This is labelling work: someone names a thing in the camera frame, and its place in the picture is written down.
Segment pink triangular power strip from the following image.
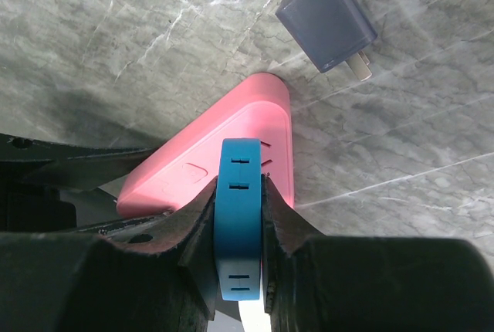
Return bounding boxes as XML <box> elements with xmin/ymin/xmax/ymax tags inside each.
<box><xmin>115</xmin><ymin>72</ymin><xmax>296</xmax><ymax>219</ymax></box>

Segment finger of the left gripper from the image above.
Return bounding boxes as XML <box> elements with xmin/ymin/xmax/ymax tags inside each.
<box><xmin>1</xmin><ymin>134</ymin><xmax>157</xmax><ymax>189</ymax></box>
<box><xmin>57</xmin><ymin>211</ymin><xmax>170</xmax><ymax>239</ymax></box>

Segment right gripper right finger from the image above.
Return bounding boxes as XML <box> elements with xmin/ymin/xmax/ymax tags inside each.
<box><xmin>262</xmin><ymin>177</ymin><xmax>493</xmax><ymax>331</ymax></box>

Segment white square plug adapter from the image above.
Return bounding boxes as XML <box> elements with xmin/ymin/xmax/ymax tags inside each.
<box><xmin>239</xmin><ymin>300</ymin><xmax>271</xmax><ymax>332</ymax></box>

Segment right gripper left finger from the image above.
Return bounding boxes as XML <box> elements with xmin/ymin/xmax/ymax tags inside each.
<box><xmin>1</xmin><ymin>181</ymin><xmax>218</xmax><ymax>331</ymax></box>

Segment small grey plug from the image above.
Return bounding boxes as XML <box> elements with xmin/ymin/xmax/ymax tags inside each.
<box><xmin>276</xmin><ymin>0</ymin><xmax>377</xmax><ymax>81</ymax></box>

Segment blue square plug adapter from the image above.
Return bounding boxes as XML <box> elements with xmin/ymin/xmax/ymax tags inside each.
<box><xmin>213</xmin><ymin>138</ymin><xmax>262</xmax><ymax>301</ymax></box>

